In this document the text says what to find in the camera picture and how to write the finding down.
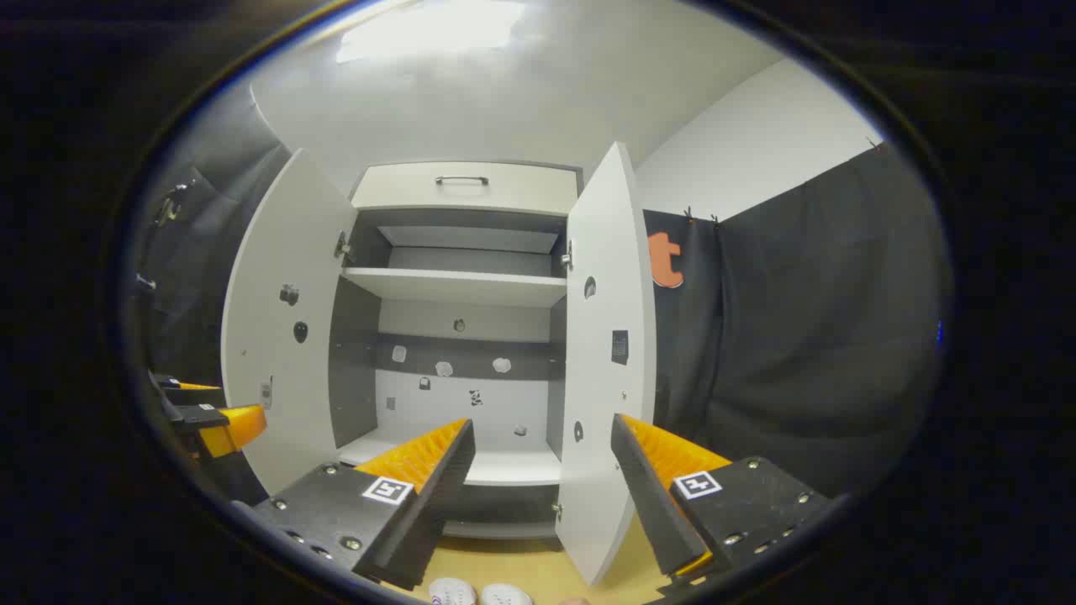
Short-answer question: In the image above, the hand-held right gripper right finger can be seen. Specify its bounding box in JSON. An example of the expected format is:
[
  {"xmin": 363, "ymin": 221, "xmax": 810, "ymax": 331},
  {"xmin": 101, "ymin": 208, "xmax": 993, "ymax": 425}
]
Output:
[{"xmin": 610, "ymin": 413, "xmax": 833, "ymax": 589}]

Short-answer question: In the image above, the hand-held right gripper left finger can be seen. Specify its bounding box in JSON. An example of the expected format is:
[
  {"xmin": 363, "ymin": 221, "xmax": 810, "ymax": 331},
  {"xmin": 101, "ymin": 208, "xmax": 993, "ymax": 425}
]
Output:
[{"xmin": 231, "ymin": 418, "xmax": 477, "ymax": 592}]

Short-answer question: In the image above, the white shoe cabinet door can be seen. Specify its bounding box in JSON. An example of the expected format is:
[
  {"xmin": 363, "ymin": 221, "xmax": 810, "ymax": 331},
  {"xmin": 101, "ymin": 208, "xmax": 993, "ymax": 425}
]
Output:
[
  {"xmin": 555, "ymin": 141, "xmax": 658, "ymax": 587},
  {"xmin": 220, "ymin": 149, "xmax": 358, "ymax": 497}
]

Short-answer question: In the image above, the white shoe cabinet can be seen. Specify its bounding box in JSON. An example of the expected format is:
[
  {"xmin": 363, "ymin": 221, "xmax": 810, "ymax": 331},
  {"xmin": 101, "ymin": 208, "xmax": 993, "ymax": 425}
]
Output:
[{"xmin": 328, "ymin": 160, "xmax": 585, "ymax": 540}]

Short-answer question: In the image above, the white cabinet shelf board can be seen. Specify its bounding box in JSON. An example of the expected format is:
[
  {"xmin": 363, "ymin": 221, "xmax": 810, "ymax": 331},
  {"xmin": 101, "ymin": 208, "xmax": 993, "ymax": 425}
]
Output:
[{"xmin": 340, "ymin": 266, "xmax": 568, "ymax": 308}]

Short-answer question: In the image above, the white cabinet drawer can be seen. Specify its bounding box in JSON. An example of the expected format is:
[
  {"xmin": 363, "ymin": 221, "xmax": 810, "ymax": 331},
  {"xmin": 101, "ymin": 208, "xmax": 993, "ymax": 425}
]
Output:
[{"xmin": 351, "ymin": 161, "xmax": 583, "ymax": 217}]

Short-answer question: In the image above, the black backdrop cloth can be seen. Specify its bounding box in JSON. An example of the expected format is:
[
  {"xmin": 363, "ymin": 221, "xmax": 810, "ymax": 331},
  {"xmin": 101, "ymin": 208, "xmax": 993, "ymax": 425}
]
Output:
[
  {"xmin": 643, "ymin": 141, "xmax": 955, "ymax": 498},
  {"xmin": 126, "ymin": 80, "xmax": 293, "ymax": 509}
]

